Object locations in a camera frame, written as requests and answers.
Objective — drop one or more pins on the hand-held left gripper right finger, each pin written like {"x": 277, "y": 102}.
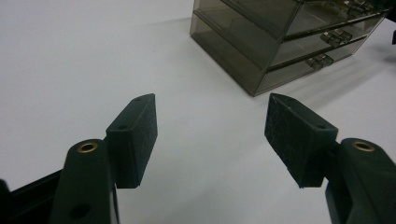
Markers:
{"x": 295, "y": 140}

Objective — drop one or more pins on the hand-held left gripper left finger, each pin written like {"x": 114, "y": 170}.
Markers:
{"x": 132, "y": 143}

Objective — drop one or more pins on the smoky clear drawer cabinet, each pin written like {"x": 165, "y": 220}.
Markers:
{"x": 236, "y": 46}

